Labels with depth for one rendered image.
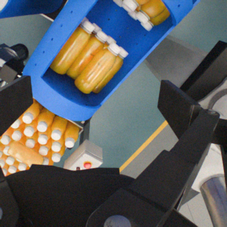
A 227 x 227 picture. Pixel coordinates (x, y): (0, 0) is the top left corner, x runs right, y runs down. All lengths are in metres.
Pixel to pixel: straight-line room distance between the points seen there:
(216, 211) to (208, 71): 0.49
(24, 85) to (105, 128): 1.91
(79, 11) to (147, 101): 1.59
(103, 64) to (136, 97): 1.38
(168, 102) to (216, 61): 0.60
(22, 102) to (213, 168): 0.58
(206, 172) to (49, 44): 0.60
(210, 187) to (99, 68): 0.50
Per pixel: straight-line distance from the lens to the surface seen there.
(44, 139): 0.80
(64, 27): 0.47
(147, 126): 2.13
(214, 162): 0.65
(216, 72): 0.77
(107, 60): 0.55
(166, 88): 0.16
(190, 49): 0.98
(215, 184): 0.63
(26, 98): 0.18
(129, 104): 1.93
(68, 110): 0.51
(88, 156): 0.80
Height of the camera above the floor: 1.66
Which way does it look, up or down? 58 degrees down
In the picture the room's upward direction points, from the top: 173 degrees clockwise
